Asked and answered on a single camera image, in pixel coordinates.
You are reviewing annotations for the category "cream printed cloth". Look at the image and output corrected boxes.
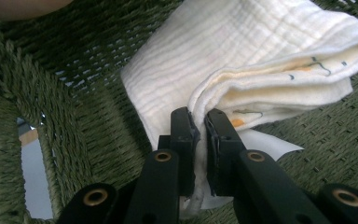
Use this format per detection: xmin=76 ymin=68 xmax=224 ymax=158
xmin=119 ymin=0 xmax=358 ymax=219

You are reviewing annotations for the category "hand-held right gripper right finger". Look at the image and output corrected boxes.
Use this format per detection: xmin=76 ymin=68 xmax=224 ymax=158
xmin=203 ymin=107 xmax=248 ymax=197

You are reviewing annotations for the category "green woven basket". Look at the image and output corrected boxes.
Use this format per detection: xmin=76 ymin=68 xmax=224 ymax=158
xmin=0 ymin=0 xmax=358 ymax=224

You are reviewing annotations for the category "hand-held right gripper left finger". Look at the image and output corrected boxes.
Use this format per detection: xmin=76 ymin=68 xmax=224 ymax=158
xmin=158 ymin=106 xmax=201 ymax=198

